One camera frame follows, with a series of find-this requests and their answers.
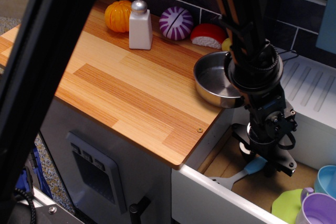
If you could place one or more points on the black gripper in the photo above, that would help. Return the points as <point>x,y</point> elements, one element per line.
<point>254,140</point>

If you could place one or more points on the blue handled grey spatula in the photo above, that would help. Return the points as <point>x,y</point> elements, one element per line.
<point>256,165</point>

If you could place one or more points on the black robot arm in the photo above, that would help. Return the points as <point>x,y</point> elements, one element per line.
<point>254,67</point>

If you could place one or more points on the stainless steel pan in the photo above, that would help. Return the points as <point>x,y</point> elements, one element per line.
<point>212,84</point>

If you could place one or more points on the green plastic plate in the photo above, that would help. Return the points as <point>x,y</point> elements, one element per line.
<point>287,205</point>

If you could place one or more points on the light blue plastic cup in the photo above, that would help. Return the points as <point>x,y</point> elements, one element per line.
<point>325,181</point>

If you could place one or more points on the purple plastic cup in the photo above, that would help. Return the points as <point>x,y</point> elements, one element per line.
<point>315,207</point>

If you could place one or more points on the white toy sink basin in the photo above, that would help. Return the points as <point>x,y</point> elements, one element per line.
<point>196,198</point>

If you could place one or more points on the yellow toy potato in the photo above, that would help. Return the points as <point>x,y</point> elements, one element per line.
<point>226,44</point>

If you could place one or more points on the red white toy cheese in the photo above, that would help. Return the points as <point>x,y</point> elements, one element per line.
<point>208,35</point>

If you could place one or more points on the purple striped toy onion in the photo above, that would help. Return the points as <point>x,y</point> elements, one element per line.
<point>176,23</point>

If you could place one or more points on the grey toy dishwasher door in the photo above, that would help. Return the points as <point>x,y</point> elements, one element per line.
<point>99,174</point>

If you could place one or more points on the white salt shaker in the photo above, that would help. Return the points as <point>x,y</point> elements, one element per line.
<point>140,26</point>

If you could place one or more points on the orange toy pumpkin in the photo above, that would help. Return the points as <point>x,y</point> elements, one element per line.
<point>117,16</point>

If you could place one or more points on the blue black clamp tool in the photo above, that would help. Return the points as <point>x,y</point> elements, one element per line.
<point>34,165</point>

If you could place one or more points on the black door handle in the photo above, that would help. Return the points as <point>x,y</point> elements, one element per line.
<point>136,210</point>

